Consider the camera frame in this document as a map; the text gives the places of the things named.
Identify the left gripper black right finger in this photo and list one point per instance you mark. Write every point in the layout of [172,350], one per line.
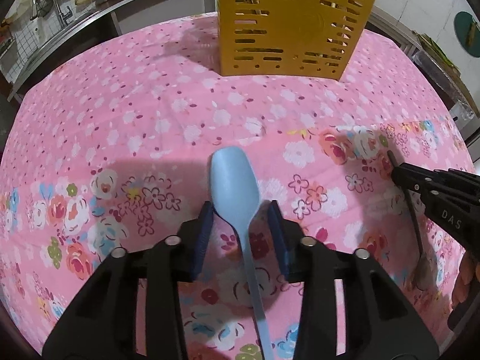
[351,308]

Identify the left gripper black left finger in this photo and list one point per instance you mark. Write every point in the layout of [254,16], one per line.
[130,307]

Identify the light blue plastic spoon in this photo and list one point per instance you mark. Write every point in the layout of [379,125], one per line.
[236,199]

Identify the pink plastic spoon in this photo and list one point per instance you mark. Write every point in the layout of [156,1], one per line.
[423,273]

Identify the kitchen counter cabinet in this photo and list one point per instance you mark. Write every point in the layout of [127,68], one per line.
[111,19]

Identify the right hand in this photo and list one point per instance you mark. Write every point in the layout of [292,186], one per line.
[468,271]

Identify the pink floral tablecloth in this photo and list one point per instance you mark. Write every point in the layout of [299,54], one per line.
[111,150]

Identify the yellow plastic utensil holder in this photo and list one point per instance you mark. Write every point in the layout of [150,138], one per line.
[308,38]

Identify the green round wall board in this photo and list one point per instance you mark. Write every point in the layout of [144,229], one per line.
[467,32]

